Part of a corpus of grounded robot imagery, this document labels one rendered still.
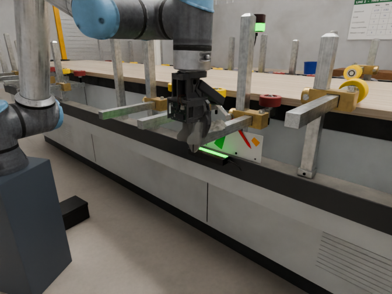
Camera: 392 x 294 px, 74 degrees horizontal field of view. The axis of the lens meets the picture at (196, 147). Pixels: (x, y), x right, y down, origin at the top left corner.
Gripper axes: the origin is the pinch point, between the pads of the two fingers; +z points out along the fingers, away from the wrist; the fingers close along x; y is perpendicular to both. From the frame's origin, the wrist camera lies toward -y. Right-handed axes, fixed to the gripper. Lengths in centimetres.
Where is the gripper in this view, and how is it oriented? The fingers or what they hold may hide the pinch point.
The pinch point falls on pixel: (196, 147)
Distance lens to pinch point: 71.3
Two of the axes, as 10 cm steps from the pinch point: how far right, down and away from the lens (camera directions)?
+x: 7.4, 2.5, -6.2
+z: -0.2, 9.4, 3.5
